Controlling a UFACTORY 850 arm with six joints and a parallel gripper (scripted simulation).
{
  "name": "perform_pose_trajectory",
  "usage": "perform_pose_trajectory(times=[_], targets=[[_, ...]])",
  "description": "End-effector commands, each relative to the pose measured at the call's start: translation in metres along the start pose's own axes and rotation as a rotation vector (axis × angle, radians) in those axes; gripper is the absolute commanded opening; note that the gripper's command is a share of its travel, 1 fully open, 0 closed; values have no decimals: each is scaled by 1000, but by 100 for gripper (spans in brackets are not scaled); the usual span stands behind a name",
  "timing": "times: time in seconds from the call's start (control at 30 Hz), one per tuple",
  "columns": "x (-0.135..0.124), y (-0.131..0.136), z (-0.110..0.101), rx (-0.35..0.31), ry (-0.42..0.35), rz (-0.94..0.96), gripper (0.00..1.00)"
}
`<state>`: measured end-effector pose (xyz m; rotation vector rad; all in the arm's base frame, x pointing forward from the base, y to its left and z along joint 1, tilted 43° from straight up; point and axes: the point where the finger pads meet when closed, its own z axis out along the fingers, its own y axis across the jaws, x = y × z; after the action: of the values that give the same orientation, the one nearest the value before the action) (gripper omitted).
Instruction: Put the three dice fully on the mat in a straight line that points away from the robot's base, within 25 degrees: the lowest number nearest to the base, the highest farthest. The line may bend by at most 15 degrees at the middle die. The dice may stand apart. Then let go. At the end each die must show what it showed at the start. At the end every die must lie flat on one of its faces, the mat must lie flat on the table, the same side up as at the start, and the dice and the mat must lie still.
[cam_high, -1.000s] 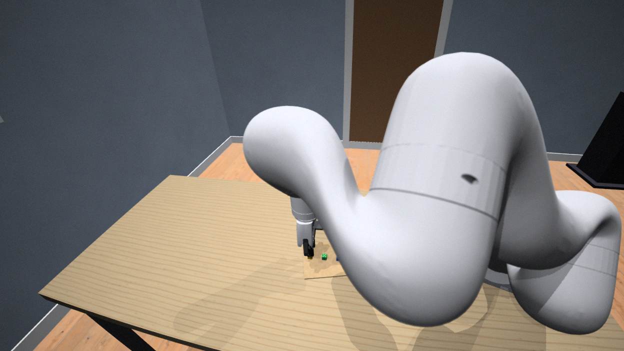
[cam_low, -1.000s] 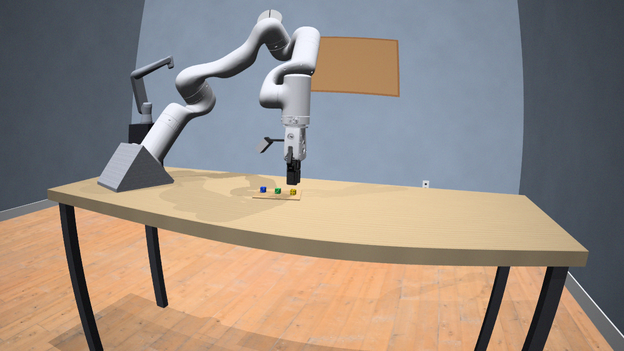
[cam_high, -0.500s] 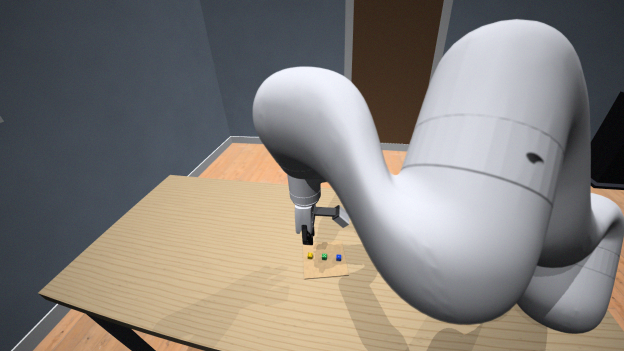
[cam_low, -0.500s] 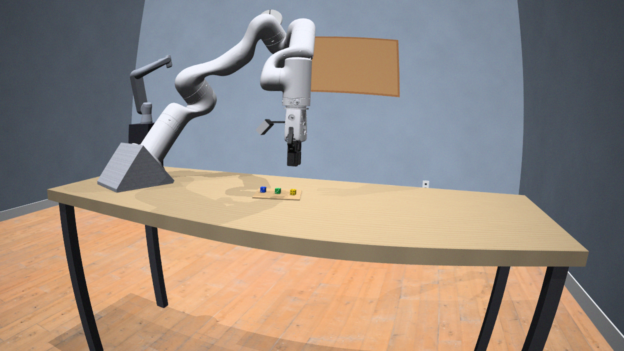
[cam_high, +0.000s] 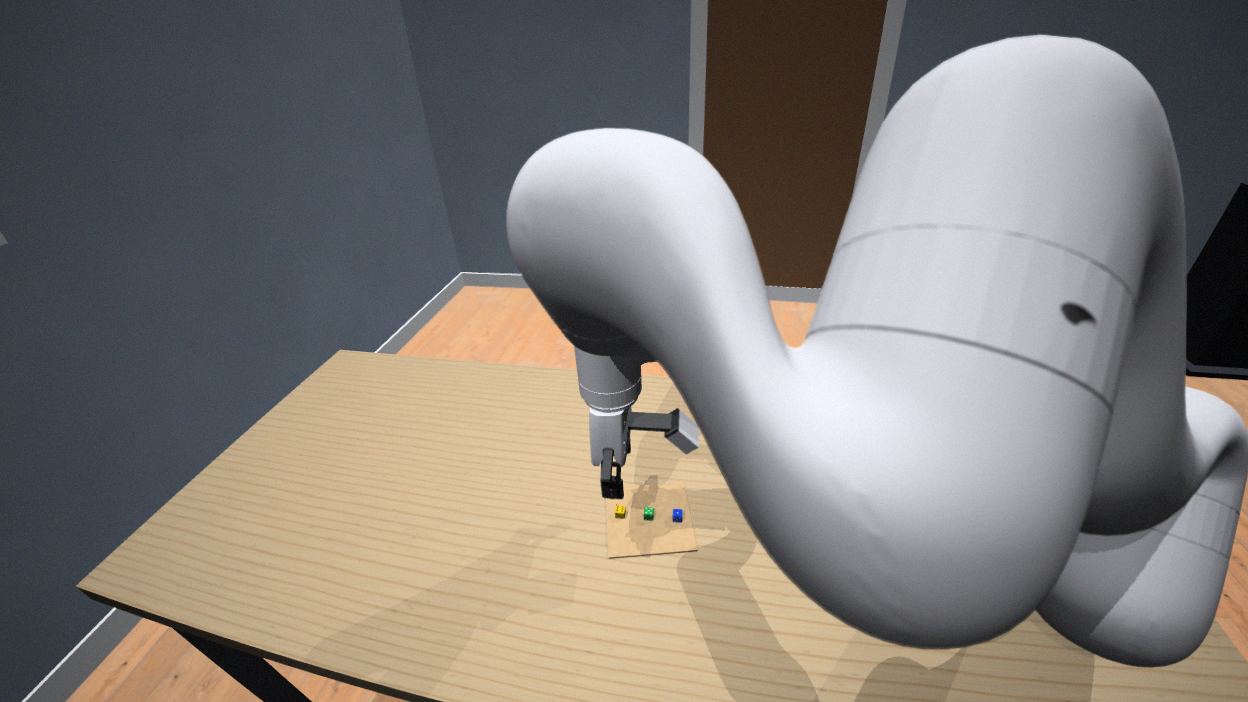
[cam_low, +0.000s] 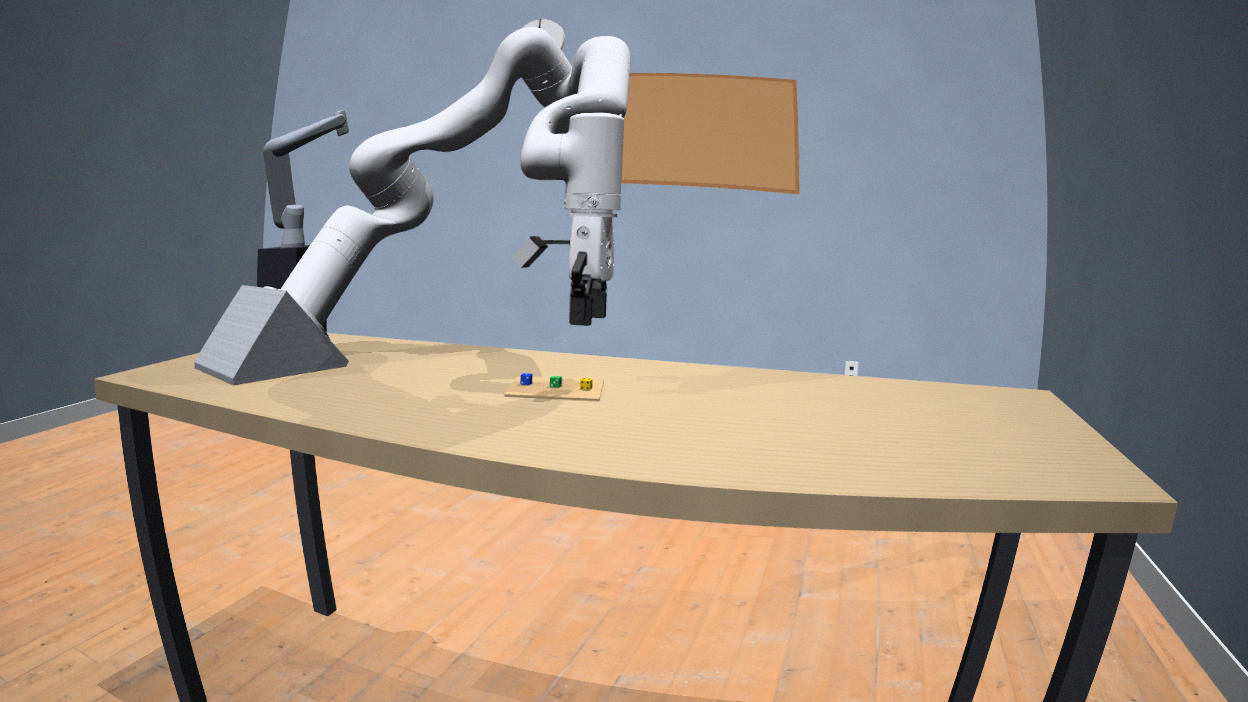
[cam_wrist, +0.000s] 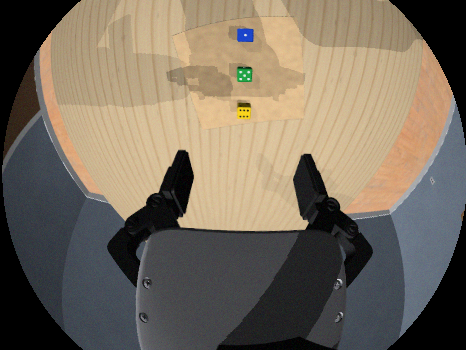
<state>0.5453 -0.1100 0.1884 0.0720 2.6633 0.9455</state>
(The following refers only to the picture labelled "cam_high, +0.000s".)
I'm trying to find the tan mat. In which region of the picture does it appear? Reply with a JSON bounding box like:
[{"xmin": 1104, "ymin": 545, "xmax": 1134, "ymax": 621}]
[{"xmin": 607, "ymin": 481, "xmax": 698, "ymax": 560}]

